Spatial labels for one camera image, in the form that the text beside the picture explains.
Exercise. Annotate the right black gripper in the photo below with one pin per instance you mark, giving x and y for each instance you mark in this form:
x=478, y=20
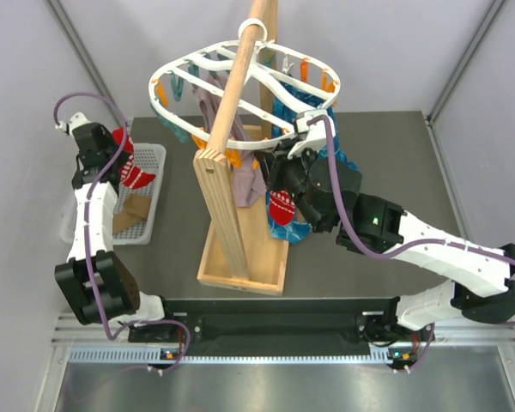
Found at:
x=275, y=164

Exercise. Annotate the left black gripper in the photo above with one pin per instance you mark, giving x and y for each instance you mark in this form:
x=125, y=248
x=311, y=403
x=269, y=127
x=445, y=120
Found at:
x=111, y=142

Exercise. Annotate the red santa christmas sock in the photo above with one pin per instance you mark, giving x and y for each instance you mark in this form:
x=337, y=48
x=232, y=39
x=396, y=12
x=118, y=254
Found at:
x=281, y=208

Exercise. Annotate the white oval clip hanger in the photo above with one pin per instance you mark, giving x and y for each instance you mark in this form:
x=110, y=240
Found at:
x=237, y=60

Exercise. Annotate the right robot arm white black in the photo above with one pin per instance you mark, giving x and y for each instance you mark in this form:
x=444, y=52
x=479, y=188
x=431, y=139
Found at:
x=326, y=189

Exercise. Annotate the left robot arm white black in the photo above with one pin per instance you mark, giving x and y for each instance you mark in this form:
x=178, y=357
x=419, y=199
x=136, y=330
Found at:
x=93, y=280

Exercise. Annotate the mauve cloth on hanger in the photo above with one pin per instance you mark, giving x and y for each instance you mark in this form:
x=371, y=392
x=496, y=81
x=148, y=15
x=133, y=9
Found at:
x=240, y=167

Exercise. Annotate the white perforated plastic basket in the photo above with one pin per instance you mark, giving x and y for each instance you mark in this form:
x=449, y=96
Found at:
x=111, y=216

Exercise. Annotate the blue patterned cloth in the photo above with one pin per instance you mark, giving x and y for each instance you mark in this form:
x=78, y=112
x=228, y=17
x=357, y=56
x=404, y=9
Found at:
x=296, y=231

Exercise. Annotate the wooden drying rack stand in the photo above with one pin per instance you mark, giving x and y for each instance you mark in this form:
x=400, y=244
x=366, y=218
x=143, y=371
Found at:
x=239, y=252

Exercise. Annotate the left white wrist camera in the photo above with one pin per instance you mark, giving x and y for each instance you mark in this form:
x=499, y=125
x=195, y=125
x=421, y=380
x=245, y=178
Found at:
x=77, y=120

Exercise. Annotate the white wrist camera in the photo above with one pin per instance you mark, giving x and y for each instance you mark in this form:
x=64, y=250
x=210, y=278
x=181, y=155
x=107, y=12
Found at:
x=312, y=129
x=77, y=120

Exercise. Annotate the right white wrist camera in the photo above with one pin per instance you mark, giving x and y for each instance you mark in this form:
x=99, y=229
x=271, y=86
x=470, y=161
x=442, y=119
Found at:
x=312, y=129

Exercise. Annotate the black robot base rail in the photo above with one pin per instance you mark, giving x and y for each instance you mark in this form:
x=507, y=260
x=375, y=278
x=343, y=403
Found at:
x=275, y=328

